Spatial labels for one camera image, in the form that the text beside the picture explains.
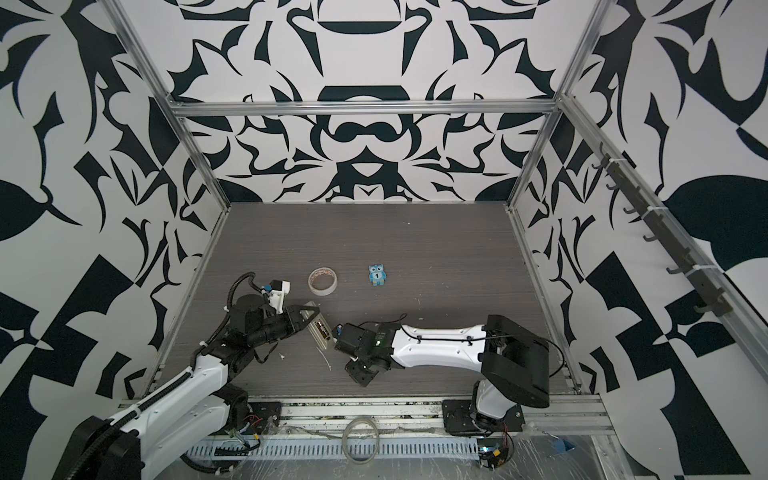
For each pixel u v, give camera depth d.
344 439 0.71
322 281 0.97
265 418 0.73
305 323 0.76
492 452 0.71
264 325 0.69
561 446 0.70
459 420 0.73
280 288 0.78
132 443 0.42
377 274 0.99
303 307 0.79
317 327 0.79
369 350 0.60
